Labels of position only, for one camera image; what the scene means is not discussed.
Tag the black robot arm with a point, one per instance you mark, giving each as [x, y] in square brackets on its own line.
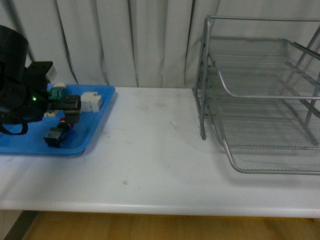
[24, 97]

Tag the green knife switch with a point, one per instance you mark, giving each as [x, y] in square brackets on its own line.
[58, 91]

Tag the blue plastic tray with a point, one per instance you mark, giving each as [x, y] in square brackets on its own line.
[78, 138]

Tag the silver mesh tray rack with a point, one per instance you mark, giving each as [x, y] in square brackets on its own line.
[258, 82]

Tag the white circuit breaker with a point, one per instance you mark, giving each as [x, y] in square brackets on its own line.
[91, 102]

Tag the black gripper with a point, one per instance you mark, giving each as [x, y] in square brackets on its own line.
[36, 78]

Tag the red emergency stop button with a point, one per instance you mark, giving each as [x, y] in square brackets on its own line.
[58, 135]

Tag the white curtain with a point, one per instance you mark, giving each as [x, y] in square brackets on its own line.
[130, 43]

